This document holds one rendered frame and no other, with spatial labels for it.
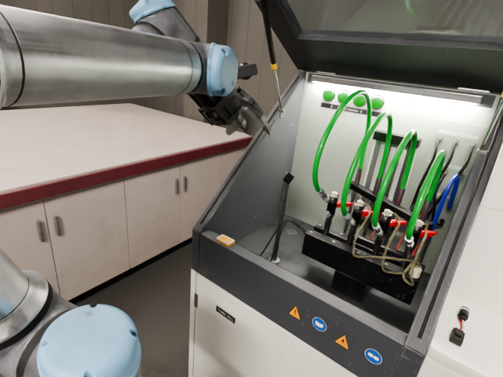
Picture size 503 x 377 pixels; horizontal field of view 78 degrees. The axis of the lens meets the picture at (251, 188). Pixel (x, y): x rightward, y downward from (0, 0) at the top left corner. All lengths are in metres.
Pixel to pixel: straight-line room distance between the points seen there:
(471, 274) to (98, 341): 0.82
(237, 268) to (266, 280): 0.10
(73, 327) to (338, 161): 1.03
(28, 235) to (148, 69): 1.55
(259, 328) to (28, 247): 1.26
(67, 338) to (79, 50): 0.35
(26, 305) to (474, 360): 0.78
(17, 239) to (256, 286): 1.26
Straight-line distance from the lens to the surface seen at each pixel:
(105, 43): 0.35
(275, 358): 1.05
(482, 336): 0.88
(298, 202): 1.40
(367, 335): 0.83
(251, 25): 3.27
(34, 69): 0.30
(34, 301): 0.54
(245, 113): 0.71
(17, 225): 1.82
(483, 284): 0.96
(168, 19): 0.64
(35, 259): 1.93
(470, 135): 1.16
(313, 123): 1.29
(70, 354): 0.48
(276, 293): 0.90
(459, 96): 1.12
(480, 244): 0.94
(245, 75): 0.73
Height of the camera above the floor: 1.48
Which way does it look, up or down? 23 degrees down
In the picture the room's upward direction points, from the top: 6 degrees clockwise
